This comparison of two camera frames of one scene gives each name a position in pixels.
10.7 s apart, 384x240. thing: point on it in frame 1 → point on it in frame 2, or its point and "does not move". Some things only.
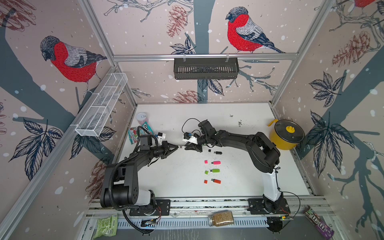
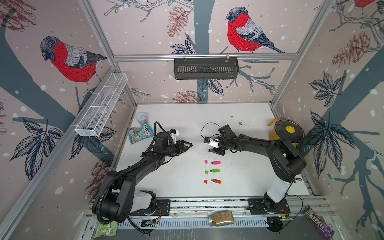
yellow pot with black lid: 286,134 does not move
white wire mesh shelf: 100,104 does not move
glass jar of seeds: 221,218 does not move
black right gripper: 193,146 → 217,150
